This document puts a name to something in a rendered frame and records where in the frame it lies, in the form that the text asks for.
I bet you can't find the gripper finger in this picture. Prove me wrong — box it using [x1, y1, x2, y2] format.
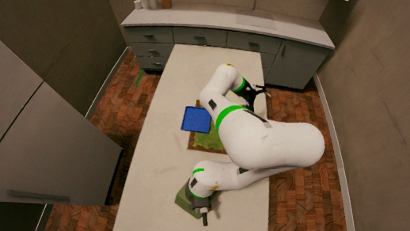
[253, 84, 271, 97]
[243, 97, 255, 113]

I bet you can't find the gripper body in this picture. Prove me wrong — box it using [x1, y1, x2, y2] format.
[243, 87, 256, 103]

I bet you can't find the blue tray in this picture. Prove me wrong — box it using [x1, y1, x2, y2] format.
[180, 106, 211, 134]

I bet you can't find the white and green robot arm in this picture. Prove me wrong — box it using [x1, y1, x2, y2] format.
[184, 63, 325, 226]

